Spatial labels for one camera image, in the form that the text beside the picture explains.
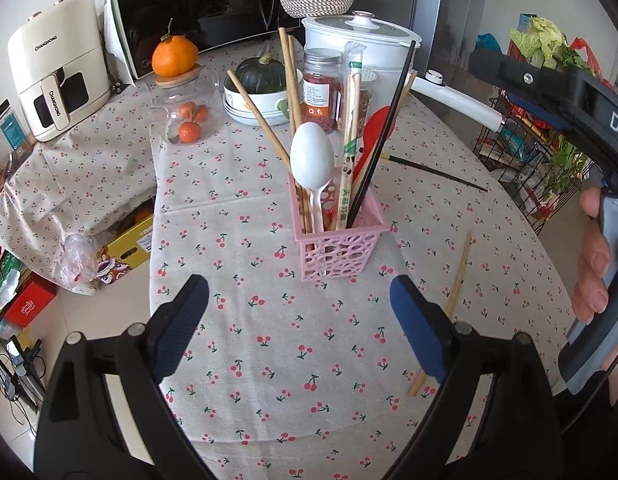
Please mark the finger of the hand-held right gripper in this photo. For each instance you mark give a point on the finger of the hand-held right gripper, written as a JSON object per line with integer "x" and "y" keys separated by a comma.
{"x": 564, "y": 95}

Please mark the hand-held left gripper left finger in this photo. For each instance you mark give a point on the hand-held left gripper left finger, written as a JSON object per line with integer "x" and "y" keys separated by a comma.
{"x": 181, "y": 325}

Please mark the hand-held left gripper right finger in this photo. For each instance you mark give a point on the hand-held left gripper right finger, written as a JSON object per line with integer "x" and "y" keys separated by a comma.
{"x": 419, "y": 330}

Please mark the wooden chopstick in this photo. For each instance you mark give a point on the wooden chopstick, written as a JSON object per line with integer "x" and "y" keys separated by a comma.
{"x": 261, "y": 120}
{"x": 412, "y": 82}
{"x": 295, "y": 80}
{"x": 286, "y": 80}
{"x": 451, "y": 300}

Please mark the pink perforated utensil holder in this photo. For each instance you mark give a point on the pink perforated utensil holder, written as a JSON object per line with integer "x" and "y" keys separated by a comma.
{"x": 339, "y": 252}

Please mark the black chopstick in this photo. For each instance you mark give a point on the black chopstick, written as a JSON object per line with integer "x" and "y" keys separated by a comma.
{"x": 384, "y": 125}
{"x": 439, "y": 172}

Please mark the red plastic spoon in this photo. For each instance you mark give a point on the red plastic spoon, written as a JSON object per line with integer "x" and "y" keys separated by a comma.
{"x": 376, "y": 132}

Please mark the white plastic spoon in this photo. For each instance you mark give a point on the white plastic spoon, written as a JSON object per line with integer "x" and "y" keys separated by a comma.
{"x": 311, "y": 155}

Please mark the paper chopsticks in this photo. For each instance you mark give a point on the paper chopsticks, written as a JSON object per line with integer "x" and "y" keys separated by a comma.
{"x": 350, "y": 125}

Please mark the person's right hand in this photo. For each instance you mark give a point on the person's right hand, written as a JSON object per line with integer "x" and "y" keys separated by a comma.
{"x": 594, "y": 270}

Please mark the napa cabbage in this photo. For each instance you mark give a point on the napa cabbage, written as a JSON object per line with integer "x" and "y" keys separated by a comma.
{"x": 549, "y": 42}

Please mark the blue plastic bag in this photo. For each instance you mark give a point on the blue plastic bag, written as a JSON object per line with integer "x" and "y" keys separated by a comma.
{"x": 488, "y": 42}

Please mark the yellow cardboard box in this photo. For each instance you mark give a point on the yellow cardboard box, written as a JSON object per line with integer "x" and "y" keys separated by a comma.
{"x": 134, "y": 240}

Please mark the cherry print tablecloth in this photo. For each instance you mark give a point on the cherry print tablecloth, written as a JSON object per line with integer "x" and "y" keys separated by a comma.
{"x": 289, "y": 320}
{"x": 79, "y": 180}

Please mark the clear plastic bag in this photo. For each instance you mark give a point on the clear plastic bag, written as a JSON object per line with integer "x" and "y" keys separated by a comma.
{"x": 81, "y": 262}

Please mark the red box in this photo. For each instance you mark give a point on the red box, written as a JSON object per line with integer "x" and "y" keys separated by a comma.
{"x": 31, "y": 302}

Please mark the grey refrigerator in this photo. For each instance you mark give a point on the grey refrigerator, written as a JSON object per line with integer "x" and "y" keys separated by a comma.
{"x": 439, "y": 5}

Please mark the green package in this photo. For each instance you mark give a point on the green package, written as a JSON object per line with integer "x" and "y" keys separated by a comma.
{"x": 4, "y": 275}

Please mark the white electric cooker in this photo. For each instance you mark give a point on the white electric cooker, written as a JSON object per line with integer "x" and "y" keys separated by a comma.
{"x": 379, "y": 47}

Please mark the small tangerine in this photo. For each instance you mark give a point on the small tangerine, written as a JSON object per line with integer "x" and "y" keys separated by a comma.
{"x": 190, "y": 132}
{"x": 187, "y": 111}
{"x": 202, "y": 113}

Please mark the jar of dried fruit slices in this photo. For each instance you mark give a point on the jar of dried fruit slices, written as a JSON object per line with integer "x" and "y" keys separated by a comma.
{"x": 365, "y": 105}

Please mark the glass jar with bamboo lid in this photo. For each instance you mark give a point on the glass jar with bamboo lid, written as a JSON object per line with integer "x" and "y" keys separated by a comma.
{"x": 164, "y": 110}

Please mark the white flower print bowl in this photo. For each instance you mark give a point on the white flower print bowl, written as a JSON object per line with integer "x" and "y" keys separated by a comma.
{"x": 244, "y": 110}

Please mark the small green fruit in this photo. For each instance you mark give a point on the small green fruit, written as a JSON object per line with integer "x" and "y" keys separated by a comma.
{"x": 283, "y": 107}

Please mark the jar of red dried fruit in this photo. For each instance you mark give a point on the jar of red dried fruit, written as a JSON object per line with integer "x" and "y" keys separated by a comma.
{"x": 321, "y": 95}

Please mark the dark green pumpkin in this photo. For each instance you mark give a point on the dark green pumpkin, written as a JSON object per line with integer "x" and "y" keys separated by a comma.
{"x": 261, "y": 77}

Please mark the clear container with black lid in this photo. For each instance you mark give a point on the clear container with black lid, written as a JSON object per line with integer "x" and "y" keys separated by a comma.
{"x": 9, "y": 130}

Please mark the large orange with stem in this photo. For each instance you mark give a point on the large orange with stem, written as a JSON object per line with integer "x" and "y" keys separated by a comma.
{"x": 175, "y": 57}

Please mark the cream air fryer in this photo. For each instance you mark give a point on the cream air fryer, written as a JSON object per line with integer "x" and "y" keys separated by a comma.
{"x": 54, "y": 55}

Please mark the black microwave oven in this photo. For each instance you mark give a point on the black microwave oven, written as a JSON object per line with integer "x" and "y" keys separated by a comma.
{"x": 199, "y": 10}

